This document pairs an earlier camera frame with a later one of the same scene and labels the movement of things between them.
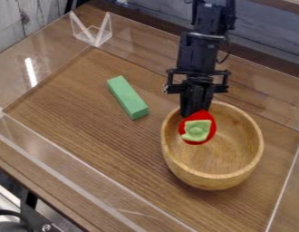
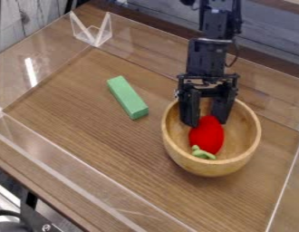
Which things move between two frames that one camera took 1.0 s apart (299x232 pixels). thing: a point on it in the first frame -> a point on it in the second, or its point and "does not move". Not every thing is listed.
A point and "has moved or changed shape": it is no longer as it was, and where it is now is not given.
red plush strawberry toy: x=199 y=127 has moved or changed shape
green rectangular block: x=127 y=97 does not move
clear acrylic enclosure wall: x=83 y=110 does not move
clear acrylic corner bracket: x=94 y=35 does not move
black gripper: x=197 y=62 -> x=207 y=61
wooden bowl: x=223 y=162 has moved or changed shape
